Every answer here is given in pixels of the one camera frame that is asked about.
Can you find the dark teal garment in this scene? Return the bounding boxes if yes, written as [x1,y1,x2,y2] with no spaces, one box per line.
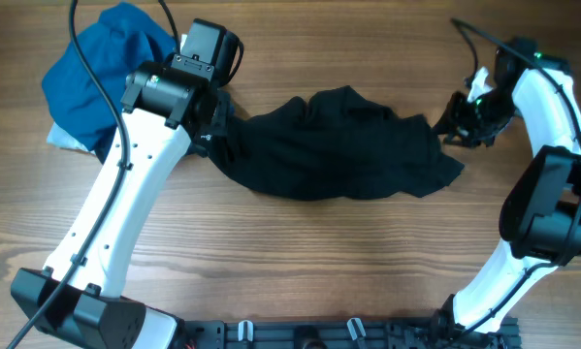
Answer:
[93,134,114,164]

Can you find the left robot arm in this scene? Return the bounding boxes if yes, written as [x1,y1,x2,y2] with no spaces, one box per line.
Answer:
[11,19,244,348]

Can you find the black polo shirt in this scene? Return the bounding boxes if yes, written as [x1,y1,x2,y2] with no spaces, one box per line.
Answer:
[194,86,464,201]

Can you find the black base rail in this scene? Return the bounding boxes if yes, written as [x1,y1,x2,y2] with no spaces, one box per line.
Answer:
[173,317,522,349]

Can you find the bright blue shirt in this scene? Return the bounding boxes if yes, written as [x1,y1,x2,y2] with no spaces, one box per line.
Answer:
[42,2,175,150]

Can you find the light grey cloth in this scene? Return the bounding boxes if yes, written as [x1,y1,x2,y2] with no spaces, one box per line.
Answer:
[47,123,94,154]

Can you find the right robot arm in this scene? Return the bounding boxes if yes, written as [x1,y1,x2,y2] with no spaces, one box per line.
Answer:
[431,37,581,346]

